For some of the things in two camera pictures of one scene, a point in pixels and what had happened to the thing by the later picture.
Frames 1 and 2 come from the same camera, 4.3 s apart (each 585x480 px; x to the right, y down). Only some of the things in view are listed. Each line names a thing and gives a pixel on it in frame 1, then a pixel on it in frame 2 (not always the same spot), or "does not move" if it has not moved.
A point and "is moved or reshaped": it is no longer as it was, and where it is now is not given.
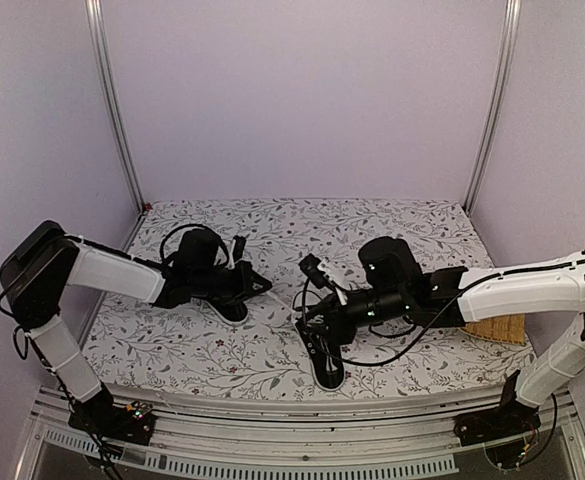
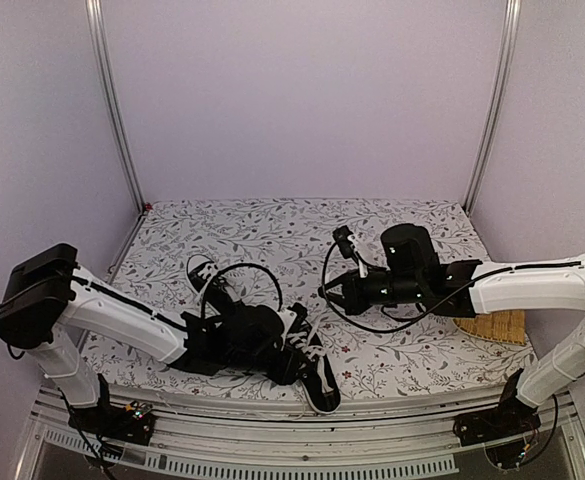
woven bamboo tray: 504,328 does not move
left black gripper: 246,276 -> 287,374
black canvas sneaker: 324,352 is moved or reshaped
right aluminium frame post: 498,101 does not move
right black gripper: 333,321 -> 353,300
